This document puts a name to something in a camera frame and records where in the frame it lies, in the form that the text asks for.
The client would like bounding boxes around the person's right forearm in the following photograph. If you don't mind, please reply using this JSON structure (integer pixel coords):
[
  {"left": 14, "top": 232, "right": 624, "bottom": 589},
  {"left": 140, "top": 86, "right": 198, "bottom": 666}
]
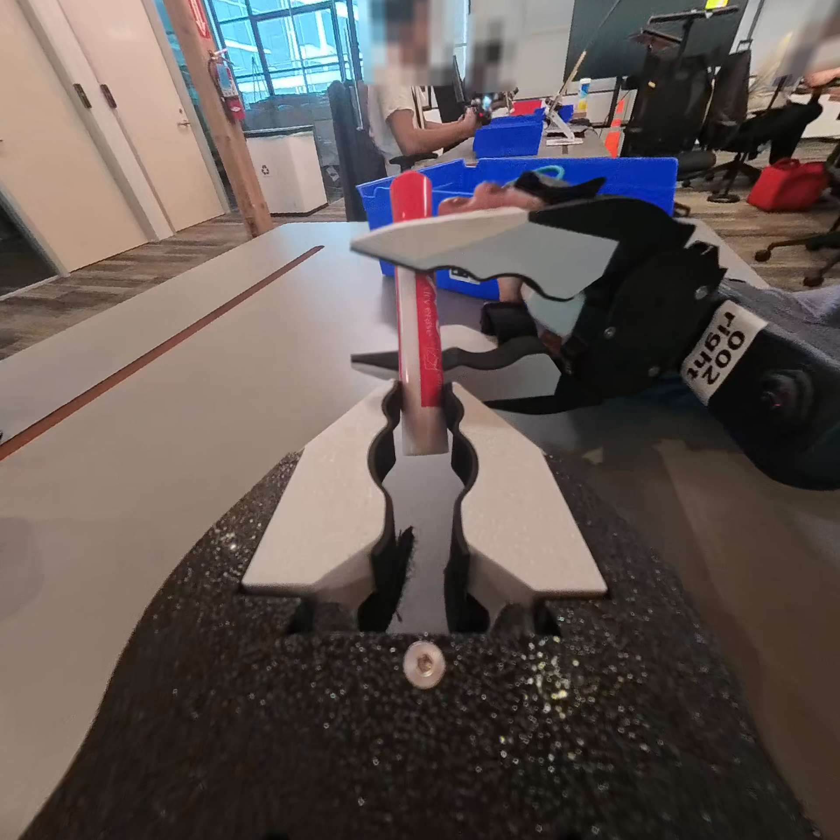
[{"left": 718, "top": 279, "right": 840, "bottom": 368}]

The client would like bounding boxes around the red bag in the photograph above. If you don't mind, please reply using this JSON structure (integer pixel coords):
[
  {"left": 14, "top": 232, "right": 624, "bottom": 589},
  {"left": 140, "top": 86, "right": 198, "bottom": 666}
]
[{"left": 747, "top": 157, "right": 833, "bottom": 213}]

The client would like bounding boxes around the person's right hand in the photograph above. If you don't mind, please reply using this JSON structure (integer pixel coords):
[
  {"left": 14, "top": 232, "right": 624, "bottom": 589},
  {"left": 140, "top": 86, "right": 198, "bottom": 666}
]
[{"left": 438, "top": 180, "right": 547, "bottom": 217}]

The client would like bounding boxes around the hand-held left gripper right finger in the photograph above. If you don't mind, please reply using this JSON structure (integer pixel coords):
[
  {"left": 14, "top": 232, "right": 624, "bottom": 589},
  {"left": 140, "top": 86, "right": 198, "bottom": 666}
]
[{"left": 443, "top": 382, "right": 609, "bottom": 632}]

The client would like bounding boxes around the blue plastic bin with tag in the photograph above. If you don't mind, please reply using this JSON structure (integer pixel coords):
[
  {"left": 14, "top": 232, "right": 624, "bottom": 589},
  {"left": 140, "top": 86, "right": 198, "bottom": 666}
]
[{"left": 356, "top": 156, "right": 679, "bottom": 303}]

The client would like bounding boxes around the white recycling cabinet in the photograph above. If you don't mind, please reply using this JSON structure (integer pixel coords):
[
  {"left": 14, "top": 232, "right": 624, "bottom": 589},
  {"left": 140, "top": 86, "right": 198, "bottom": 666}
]
[{"left": 244, "top": 128, "right": 329, "bottom": 217}]

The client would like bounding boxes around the red fire extinguisher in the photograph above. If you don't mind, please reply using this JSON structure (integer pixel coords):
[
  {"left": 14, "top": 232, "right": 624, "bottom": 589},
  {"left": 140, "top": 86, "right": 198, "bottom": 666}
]
[{"left": 209, "top": 49, "right": 247, "bottom": 123}]

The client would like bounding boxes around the white door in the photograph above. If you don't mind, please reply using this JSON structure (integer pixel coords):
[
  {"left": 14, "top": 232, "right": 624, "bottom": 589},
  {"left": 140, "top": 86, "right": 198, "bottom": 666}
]
[
  {"left": 58, "top": 0, "right": 228, "bottom": 234},
  {"left": 0, "top": 0, "right": 151, "bottom": 275}
]

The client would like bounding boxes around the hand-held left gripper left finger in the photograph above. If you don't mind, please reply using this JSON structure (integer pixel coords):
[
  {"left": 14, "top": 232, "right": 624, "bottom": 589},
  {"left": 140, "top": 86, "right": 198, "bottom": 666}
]
[{"left": 241, "top": 381, "right": 416, "bottom": 632}]

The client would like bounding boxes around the red dry erase marker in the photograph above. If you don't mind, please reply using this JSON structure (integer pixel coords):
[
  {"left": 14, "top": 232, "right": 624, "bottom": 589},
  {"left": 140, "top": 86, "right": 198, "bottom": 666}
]
[{"left": 389, "top": 171, "right": 454, "bottom": 457}]

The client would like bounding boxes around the black wall screen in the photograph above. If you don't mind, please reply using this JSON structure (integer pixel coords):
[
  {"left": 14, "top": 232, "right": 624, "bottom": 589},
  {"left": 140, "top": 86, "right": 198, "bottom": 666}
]
[{"left": 563, "top": 0, "right": 750, "bottom": 81}]

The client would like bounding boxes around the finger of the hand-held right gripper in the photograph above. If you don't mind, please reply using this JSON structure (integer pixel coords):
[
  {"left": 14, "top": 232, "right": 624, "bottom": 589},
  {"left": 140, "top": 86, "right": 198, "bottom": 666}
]
[
  {"left": 350, "top": 206, "right": 621, "bottom": 303},
  {"left": 351, "top": 338, "right": 568, "bottom": 383}
]

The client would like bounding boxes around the wooden post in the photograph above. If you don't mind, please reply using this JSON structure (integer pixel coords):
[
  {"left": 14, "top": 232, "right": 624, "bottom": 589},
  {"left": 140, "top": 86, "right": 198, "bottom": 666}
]
[{"left": 163, "top": 0, "right": 275, "bottom": 238}]

